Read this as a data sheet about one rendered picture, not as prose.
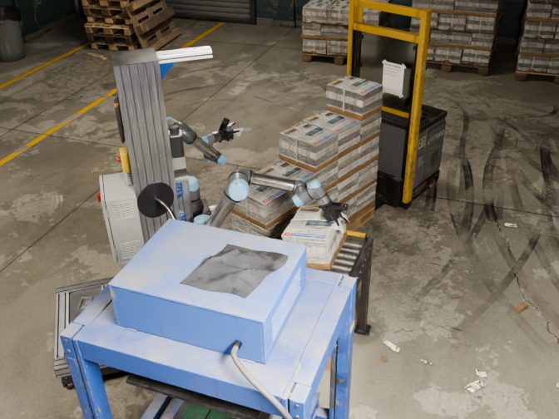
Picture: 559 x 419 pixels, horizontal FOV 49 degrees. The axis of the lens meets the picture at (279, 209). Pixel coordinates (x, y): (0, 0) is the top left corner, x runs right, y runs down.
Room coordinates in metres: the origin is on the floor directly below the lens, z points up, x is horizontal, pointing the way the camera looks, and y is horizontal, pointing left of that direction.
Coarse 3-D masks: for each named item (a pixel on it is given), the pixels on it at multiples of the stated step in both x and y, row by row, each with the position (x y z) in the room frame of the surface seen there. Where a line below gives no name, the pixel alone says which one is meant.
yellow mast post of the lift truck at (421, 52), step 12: (420, 24) 4.81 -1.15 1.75; (420, 36) 4.81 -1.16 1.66; (420, 48) 4.80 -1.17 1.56; (420, 60) 4.79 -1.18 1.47; (420, 72) 4.79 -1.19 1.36; (420, 84) 4.80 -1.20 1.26; (420, 96) 4.81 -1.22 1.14; (420, 108) 4.83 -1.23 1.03; (408, 120) 4.85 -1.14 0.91; (408, 132) 4.84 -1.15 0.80; (408, 144) 4.81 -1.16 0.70; (408, 156) 4.80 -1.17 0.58; (408, 168) 4.79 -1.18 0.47; (408, 180) 4.79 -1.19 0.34; (408, 192) 4.79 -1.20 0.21
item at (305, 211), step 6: (300, 210) 3.26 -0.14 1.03; (306, 210) 3.25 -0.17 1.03; (312, 210) 3.23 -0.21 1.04; (318, 210) 3.22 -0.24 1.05; (342, 210) 3.20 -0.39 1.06; (294, 216) 3.20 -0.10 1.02; (300, 216) 3.19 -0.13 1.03; (306, 216) 3.18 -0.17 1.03; (312, 216) 3.17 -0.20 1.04; (318, 216) 3.16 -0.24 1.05; (342, 222) 3.17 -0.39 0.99; (342, 234) 3.15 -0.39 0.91
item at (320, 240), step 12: (288, 228) 3.06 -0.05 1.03; (300, 228) 3.04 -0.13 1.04; (312, 228) 3.02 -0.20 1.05; (324, 228) 3.00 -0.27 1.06; (288, 240) 2.97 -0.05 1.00; (300, 240) 2.94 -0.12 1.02; (312, 240) 2.92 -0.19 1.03; (324, 240) 2.89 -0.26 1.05; (312, 252) 2.92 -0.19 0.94; (324, 252) 2.89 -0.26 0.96
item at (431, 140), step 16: (384, 112) 5.29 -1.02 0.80; (432, 112) 5.27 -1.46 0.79; (384, 128) 5.16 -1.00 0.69; (400, 128) 5.05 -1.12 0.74; (432, 128) 5.11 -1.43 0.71; (384, 144) 5.15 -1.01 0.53; (400, 144) 5.04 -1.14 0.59; (432, 144) 5.12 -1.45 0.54; (384, 160) 5.14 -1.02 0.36; (400, 160) 5.03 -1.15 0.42; (416, 160) 4.93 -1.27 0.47; (432, 160) 5.15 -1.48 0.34; (400, 176) 5.02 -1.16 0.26; (416, 176) 4.95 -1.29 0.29; (432, 176) 5.17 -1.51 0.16; (416, 192) 4.96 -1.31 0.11
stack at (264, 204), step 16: (336, 160) 4.29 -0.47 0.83; (352, 160) 4.45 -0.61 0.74; (288, 176) 4.06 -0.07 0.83; (304, 176) 4.05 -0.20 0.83; (320, 176) 4.14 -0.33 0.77; (336, 176) 4.29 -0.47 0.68; (352, 176) 4.45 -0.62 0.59; (256, 192) 3.84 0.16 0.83; (272, 192) 3.83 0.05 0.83; (288, 192) 3.85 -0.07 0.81; (336, 192) 4.28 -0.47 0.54; (352, 192) 4.45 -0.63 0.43; (240, 208) 3.84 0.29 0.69; (256, 208) 3.73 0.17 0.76; (272, 208) 3.73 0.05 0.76; (288, 208) 3.85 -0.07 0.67; (352, 208) 4.46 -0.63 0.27; (240, 224) 3.86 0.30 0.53; (288, 224) 3.85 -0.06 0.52; (352, 224) 4.47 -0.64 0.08
